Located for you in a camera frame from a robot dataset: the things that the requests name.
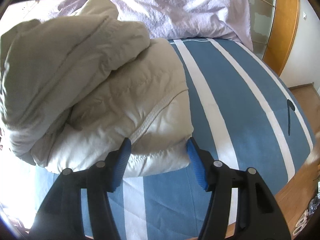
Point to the wooden framed glass door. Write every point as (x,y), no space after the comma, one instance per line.
(282,25)

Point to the lilac pillow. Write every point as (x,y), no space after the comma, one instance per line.
(180,7)

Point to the beige quilted puffer jacket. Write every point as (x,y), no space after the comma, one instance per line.
(87,80)

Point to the blue striped bed sheet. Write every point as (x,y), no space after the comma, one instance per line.
(245,105)

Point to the white wall switch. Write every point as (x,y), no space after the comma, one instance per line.
(304,15)

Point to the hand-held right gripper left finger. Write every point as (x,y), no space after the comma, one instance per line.
(122,165)

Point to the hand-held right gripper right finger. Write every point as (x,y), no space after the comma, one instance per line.
(197,165)

